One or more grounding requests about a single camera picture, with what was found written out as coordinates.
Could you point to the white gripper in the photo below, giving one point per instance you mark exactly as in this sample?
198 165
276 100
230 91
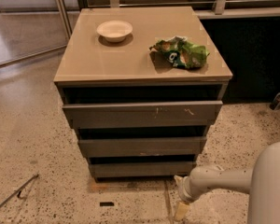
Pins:
186 188

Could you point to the grey bottom drawer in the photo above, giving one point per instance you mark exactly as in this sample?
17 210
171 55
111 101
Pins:
141 169

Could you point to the grey drawer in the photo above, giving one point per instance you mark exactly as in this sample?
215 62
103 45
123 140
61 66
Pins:
139 147
141 169
126 115

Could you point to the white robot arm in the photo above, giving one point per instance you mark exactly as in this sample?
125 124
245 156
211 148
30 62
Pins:
261 183

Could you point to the grey middle drawer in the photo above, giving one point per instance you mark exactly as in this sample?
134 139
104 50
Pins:
139 147

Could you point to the grey drawer cabinet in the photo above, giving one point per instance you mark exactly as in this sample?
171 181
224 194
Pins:
95 71

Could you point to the grey top drawer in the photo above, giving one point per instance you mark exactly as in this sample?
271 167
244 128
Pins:
126 115

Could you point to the small dark floor object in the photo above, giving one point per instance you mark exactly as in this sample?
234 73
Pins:
276 102

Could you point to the crumpled green chip bag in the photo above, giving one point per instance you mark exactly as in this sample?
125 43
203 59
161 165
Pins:
181 53

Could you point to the thin metal rod on floor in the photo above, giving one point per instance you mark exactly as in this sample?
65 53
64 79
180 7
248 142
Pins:
17 192

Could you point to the white ceramic bowl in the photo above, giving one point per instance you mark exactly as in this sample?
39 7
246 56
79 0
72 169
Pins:
114 31

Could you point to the glass partition metal frame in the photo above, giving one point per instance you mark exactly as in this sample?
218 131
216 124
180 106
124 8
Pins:
32 29

